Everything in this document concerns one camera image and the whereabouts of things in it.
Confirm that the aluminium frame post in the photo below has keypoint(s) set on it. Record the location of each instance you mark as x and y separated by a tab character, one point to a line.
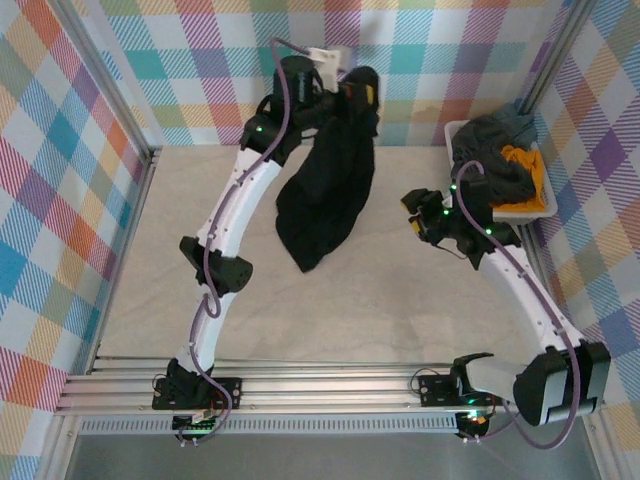
555	55
100	75

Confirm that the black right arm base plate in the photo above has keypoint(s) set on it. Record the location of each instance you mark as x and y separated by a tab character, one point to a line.
435	390

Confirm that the orange t-shirt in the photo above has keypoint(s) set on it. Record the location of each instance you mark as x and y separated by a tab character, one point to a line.
530	165

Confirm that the blue-grey t-shirt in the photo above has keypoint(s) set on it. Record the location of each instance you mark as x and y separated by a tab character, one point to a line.
520	120

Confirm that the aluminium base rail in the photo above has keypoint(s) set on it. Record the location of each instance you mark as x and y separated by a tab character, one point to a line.
325	387

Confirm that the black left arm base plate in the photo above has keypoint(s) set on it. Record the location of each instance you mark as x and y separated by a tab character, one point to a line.
230	390

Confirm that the black t-shirt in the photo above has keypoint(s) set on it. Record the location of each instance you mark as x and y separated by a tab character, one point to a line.
330	200

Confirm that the white plastic tray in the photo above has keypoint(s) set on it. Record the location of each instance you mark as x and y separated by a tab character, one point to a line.
525	212

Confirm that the dark grey t-shirt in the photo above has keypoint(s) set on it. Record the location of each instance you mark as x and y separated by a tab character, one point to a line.
500	170

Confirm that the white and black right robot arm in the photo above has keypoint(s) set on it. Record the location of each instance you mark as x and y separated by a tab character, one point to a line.
520	290

